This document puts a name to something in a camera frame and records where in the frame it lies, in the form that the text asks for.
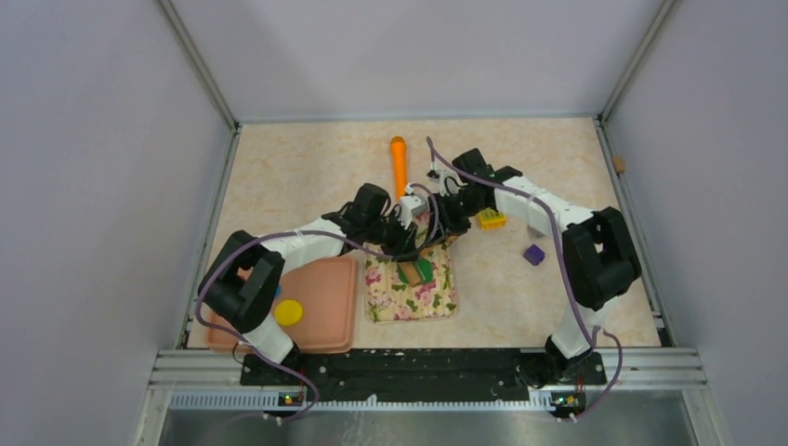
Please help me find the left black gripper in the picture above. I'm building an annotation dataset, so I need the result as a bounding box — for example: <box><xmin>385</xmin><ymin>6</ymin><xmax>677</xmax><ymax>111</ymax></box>
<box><xmin>364</xmin><ymin>209</ymin><xmax>419</xmax><ymax>262</ymax></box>

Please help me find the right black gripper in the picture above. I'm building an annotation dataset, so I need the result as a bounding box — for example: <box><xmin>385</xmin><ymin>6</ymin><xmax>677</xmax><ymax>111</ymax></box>
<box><xmin>426</xmin><ymin>191</ymin><xmax>486</xmax><ymax>249</ymax></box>

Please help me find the wooden double-ended roller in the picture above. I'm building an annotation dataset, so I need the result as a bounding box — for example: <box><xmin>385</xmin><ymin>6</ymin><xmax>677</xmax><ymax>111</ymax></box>
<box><xmin>397</xmin><ymin>235</ymin><xmax>457</xmax><ymax>287</ymax></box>

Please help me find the green dough disc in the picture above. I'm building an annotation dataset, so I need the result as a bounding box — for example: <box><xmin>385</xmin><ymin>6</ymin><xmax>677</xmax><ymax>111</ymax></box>
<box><xmin>397</xmin><ymin>258</ymin><xmax>433</xmax><ymax>286</ymax></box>

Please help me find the floral cutting board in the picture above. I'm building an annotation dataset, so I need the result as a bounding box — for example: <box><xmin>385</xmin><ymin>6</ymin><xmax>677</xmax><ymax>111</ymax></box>
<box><xmin>363</xmin><ymin>254</ymin><xmax>459</xmax><ymax>323</ymax></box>

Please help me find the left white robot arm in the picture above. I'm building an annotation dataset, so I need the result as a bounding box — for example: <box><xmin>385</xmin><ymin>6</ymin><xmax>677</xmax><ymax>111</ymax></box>
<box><xmin>195</xmin><ymin>183</ymin><xmax>438</xmax><ymax>384</ymax></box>

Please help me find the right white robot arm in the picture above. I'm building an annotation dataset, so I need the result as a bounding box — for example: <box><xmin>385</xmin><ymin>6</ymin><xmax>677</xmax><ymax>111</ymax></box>
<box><xmin>427</xmin><ymin>149</ymin><xmax>642</xmax><ymax>383</ymax></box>

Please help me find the yellow dough disc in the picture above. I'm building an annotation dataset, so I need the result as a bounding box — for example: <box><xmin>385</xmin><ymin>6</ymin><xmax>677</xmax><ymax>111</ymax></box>
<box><xmin>273</xmin><ymin>299</ymin><xmax>304</xmax><ymax>327</ymax></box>

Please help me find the colourful toy block stack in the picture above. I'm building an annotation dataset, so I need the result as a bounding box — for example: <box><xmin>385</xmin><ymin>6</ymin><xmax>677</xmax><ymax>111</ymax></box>
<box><xmin>476</xmin><ymin>208</ymin><xmax>506</xmax><ymax>230</ymax></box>

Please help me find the pink plastic tray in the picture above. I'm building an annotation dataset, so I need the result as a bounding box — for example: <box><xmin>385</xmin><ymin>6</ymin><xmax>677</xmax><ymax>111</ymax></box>
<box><xmin>206</xmin><ymin>255</ymin><xmax>361</xmax><ymax>356</ymax></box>

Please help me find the orange toy microphone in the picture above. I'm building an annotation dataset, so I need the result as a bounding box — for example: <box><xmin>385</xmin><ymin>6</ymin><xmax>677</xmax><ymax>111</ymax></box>
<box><xmin>389</xmin><ymin>136</ymin><xmax>409</xmax><ymax>199</ymax></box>

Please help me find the purple cube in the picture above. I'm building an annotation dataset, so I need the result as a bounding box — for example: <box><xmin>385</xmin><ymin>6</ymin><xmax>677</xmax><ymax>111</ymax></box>
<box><xmin>523</xmin><ymin>244</ymin><xmax>546</xmax><ymax>267</ymax></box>

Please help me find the small wooden knob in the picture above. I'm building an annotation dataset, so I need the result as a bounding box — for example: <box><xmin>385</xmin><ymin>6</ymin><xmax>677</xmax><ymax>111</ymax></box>
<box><xmin>611</xmin><ymin>156</ymin><xmax>626</xmax><ymax>175</ymax></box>

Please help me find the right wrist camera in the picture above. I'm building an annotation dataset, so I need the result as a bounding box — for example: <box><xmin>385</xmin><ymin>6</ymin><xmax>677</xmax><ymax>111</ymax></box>
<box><xmin>427</xmin><ymin>162</ymin><xmax>463</xmax><ymax>197</ymax></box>

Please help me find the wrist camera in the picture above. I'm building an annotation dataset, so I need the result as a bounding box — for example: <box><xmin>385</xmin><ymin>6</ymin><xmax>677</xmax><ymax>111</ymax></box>
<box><xmin>427</xmin><ymin>162</ymin><xmax>463</xmax><ymax>197</ymax></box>
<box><xmin>398</xmin><ymin>194</ymin><xmax>430</xmax><ymax>228</ymax></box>

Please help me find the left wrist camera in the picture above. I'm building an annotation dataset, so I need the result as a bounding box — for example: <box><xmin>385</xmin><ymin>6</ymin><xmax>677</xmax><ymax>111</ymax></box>
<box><xmin>398</xmin><ymin>194</ymin><xmax>430</xmax><ymax>228</ymax></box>

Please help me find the metal spatula wooden handle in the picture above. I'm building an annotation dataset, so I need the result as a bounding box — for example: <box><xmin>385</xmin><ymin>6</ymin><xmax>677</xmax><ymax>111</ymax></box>
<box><xmin>527</xmin><ymin>226</ymin><xmax>544</xmax><ymax>238</ymax></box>

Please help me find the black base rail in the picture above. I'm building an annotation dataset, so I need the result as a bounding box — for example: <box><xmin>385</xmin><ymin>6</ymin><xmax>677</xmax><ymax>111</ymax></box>
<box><xmin>240</xmin><ymin>348</ymin><xmax>608</xmax><ymax>403</ymax></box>

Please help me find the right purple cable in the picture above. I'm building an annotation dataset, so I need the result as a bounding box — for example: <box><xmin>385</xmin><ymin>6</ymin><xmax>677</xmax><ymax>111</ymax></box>
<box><xmin>425</xmin><ymin>136</ymin><xmax>624</xmax><ymax>426</ymax></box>

